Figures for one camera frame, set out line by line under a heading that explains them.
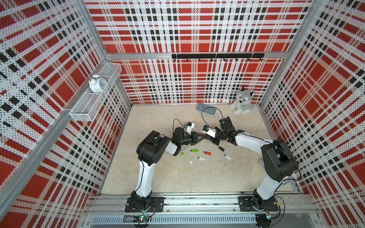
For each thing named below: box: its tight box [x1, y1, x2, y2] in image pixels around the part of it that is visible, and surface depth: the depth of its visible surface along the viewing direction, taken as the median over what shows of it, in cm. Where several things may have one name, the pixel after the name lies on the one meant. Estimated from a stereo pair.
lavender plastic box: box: [281, 176, 295, 185], surface depth 80 cm
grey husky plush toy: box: [230, 85, 255, 116], surface depth 106 cm
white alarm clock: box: [88, 74, 108, 94], surface depth 72 cm
